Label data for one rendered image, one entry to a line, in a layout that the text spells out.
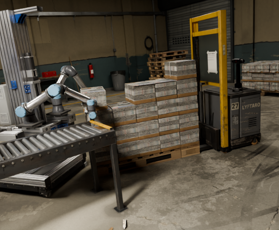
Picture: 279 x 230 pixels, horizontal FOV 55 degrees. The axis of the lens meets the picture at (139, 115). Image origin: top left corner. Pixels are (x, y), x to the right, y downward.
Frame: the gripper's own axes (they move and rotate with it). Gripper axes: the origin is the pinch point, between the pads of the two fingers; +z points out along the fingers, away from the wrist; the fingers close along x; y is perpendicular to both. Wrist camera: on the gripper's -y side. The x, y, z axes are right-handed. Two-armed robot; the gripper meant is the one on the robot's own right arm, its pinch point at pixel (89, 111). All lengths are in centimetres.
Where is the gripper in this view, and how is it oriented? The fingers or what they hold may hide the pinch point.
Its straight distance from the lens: 312.4
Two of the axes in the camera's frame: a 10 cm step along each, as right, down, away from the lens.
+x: -9.6, 1.5, -2.5
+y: -0.9, -9.7, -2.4
